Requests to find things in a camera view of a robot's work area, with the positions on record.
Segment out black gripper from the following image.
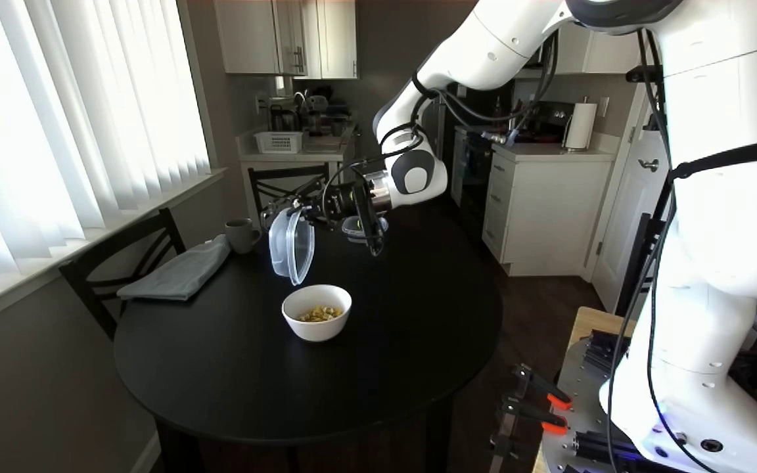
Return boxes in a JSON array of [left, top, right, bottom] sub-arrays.
[[293, 170, 393, 258]]

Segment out white ceramic bowl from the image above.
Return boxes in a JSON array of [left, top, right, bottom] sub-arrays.
[[277, 280, 355, 343]]

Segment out white door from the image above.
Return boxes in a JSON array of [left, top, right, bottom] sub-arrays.
[[588, 107, 676, 314]]

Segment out white upper kitchen cabinets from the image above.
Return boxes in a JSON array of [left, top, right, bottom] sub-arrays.
[[212, 0, 359, 82]]

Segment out black wooden chair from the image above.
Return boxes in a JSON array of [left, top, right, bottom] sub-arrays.
[[58, 205, 189, 342]]

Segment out grey folded cloth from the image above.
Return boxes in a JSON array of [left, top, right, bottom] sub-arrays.
[[114, 234, 233, 304]]

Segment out white kitchen base cabinet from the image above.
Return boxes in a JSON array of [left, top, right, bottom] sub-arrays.
[[481, 138, 617, 280]]

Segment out yellow food pieces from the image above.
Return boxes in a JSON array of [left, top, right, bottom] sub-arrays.
[[293, 301, 344, 322]]

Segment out white vertical window blinds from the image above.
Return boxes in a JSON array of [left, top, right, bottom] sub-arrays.
[[0, 0, 214, 295]]

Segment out orange-handled black clamp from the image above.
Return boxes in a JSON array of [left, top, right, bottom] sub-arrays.
[[489, 396, 573, 440], [505, 362, 576, 416]]

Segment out white plastic tub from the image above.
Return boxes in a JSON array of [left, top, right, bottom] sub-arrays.
[[252, 129, 306, 158]]

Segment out wooden robot mounting cart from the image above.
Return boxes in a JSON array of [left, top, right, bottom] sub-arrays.
[[531, 304, 653, 473]]

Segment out grey mug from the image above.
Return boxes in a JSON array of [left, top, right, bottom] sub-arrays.
[[222, 214, 263, 258]]

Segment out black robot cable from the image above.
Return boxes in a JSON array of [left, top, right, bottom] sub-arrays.
[[599, 28, 703, 473]]

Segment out white paper towel roll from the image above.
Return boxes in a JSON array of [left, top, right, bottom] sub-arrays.
[[565, 100, 601, 151]]

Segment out black coffee machine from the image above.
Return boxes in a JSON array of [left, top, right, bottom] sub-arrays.
[[518, 98, 577, 141]]

